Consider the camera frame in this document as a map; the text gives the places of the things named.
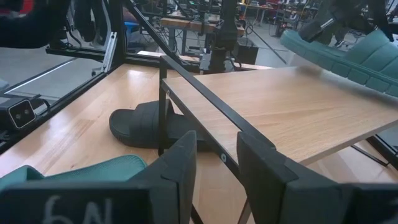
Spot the person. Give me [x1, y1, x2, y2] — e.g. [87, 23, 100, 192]
[0, 0, 71, 49]

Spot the black metal rig frame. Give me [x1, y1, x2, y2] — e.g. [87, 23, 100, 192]
[0, 0, 398, 170]

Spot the black depth camera box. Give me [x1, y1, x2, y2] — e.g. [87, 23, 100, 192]
[0, 96, 37, 131]

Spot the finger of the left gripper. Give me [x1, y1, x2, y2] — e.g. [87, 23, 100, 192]
[369, 0, 395, 43]

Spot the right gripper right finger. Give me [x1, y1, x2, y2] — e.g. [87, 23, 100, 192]
[236, 131, 346, 224]

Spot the green rubber slide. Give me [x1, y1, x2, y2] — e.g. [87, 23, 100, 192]
[0, 154, 148, 191]
[279, 27, 398, 98]

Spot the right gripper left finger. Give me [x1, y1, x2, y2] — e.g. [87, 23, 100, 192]
[129, 130, 198, 224]

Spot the wooden shelf black metal frame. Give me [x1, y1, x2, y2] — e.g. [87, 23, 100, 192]
[157, 55, 398, 224]

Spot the wooden workbench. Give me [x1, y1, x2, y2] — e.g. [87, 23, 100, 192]
[160, 16, 247, 37]

